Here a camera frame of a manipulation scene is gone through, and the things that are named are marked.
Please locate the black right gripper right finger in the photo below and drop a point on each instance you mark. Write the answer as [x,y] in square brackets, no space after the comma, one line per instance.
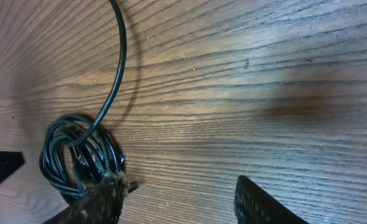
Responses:
[253,205]

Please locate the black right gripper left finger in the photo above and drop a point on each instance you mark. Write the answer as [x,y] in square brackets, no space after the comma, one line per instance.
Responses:
[101,205]

